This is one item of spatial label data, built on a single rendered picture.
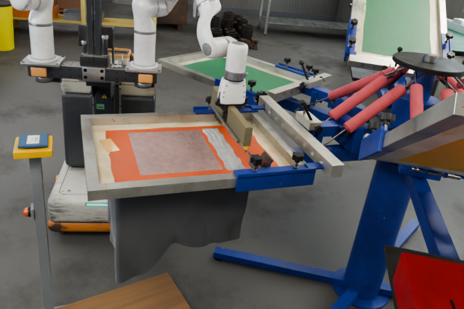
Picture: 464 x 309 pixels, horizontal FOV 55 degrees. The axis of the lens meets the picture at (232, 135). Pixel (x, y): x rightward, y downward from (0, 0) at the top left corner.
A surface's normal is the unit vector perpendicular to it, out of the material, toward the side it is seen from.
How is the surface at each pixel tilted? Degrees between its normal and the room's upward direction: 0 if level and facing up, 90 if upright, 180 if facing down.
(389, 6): 32
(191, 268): 0
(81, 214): 90
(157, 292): 0
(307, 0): 90
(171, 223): 99
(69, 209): 90
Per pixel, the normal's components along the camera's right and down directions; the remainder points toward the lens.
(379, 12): -0.01, -0.55
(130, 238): 0.29, 0.50
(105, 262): 0.11, -0.90
